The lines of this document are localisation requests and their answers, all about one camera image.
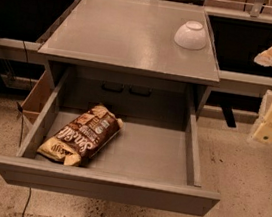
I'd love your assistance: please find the right black drawer handle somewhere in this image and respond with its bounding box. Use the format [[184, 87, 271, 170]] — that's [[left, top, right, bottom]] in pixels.
[[128, 86, 153, 97]]

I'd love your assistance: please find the grey open top drawer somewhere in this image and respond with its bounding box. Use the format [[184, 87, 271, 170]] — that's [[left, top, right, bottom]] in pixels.
[[0, 58, 236, 217]]

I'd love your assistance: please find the black drawer handle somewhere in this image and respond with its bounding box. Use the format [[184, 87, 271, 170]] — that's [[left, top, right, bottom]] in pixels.
[[128, 86, 153, 97], [101, 82, 124, 93]]

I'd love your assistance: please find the white upturned bowl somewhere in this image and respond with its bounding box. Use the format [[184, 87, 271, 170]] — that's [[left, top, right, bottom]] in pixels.
[[174, 20, 207, 50]]

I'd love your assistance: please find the brown chip bag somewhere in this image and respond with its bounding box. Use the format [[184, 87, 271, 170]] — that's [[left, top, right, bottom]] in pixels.
[[37, 104, 123, 167]]

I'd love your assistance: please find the left black drawer handle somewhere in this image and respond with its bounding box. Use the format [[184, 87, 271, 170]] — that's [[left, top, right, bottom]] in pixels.
[[101, 82, 124, 93]]

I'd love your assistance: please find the black cable on floor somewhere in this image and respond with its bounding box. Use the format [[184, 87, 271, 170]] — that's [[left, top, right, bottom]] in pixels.
[[0, 101, 45, 217]]

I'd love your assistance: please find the grey cabinet with counter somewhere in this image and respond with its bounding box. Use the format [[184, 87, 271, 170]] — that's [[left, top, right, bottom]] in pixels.
[[40, 0, 219, 126]]

